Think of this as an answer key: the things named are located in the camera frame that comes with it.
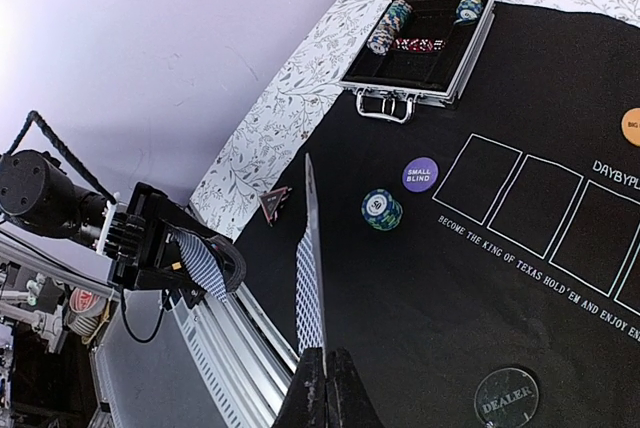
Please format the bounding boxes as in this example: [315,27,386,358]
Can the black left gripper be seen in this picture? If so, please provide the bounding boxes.
[1,150,221,292]

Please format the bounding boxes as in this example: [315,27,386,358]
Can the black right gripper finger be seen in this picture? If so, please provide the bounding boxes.
[272,348,383,428]

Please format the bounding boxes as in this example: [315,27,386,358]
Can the blue patterned card deck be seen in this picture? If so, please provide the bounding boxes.
[172,229,246,303]

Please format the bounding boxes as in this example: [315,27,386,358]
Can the green poker chip pile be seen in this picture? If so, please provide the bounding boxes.
[361,188,403,231]

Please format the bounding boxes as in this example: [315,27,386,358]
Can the clear dealer button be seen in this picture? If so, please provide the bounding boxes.
[474,367,540,428]

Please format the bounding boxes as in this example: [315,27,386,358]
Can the purple small blind button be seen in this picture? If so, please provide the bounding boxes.
[402,157,439,193]

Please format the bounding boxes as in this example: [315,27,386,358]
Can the long poker chip stack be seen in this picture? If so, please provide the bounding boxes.
[366,0,413,55]

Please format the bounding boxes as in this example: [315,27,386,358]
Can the short poker chip stack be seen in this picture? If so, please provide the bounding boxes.
[454,0,484,25]

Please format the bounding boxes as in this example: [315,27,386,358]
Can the orange big blind button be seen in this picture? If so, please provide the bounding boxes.
[621,108,640,147]

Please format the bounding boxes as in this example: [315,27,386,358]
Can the red triangle all-in marker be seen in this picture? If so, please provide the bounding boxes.
[259,186,292,226]

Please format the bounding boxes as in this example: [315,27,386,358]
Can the floral white tablecloth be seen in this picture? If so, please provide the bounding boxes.
[189,0,639,240]

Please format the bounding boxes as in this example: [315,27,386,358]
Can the black poker mat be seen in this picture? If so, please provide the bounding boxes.
[237,5,639,427]

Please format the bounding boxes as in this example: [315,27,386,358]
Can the red dice row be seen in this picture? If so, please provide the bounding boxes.
[392,38,446,53]

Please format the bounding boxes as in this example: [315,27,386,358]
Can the aluminium poker chip case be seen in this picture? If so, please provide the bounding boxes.
[340,0,494,124]

